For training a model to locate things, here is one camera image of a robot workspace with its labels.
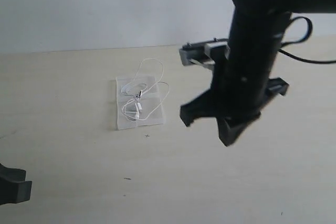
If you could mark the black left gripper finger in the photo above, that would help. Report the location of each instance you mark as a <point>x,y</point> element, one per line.
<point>13,192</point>
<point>13,174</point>

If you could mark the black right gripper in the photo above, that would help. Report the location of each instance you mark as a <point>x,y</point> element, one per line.
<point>233,107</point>

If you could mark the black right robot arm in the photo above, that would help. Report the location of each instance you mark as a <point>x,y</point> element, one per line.
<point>241,64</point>

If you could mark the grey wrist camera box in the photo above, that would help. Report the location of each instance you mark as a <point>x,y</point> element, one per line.
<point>203,51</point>

